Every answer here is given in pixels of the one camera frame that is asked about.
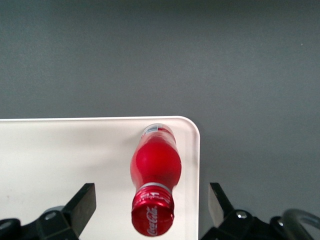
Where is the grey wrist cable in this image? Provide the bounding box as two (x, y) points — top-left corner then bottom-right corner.
(281, 208), (317, 240)

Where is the dark grey table mat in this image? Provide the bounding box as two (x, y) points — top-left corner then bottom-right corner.
(0, 0), (320, 226)

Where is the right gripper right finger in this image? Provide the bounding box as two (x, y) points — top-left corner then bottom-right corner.
(201, 182), (271, 240)

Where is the beige plastic tray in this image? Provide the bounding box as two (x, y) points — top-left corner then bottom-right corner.
(0, 115), (201, 240)

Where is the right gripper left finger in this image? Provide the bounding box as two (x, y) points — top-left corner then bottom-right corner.
(34, 183), (97, 240)

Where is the red coke bottle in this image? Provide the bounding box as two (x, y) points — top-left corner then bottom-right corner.
(130, 123), (182, 237)

